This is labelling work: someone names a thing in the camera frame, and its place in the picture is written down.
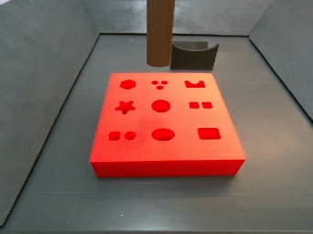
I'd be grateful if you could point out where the brown oval peg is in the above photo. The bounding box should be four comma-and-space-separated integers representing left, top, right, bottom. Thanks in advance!
147, 0, 175, 67

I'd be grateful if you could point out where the red shape sorter block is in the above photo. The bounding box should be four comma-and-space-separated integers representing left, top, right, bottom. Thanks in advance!
90, 73, 246, 177

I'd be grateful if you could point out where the black curved holder bracket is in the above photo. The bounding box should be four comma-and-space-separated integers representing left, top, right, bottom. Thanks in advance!
169, 41, 219, 70

